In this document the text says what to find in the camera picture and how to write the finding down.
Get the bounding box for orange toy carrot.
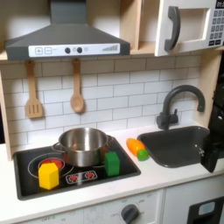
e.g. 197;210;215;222
125;137;151;162

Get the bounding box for green toy block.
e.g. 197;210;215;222
103;150;121;178

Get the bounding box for dark grey sink basin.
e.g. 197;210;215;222
136;125;212;169

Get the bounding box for dark grey tap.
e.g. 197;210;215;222
156;84;207;130

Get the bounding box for dark grey oven knob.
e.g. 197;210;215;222
120;203;140;224

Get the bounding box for white toy microwave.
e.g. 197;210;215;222
154;0;224;57

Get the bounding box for steel pot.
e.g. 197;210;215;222
52;127;116;168

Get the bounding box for wooden shelf unit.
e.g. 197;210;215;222
0;0;224;64

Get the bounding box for wooden spoon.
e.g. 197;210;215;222
69;59;86;114

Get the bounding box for yellow toy block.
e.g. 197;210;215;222
38;162;60;191

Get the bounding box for black toy stove top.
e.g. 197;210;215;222
12;136;142;201

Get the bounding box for grey range hood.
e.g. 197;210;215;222
4;0;131;61

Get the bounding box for wooden slotted spatula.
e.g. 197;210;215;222
24;60;45;119

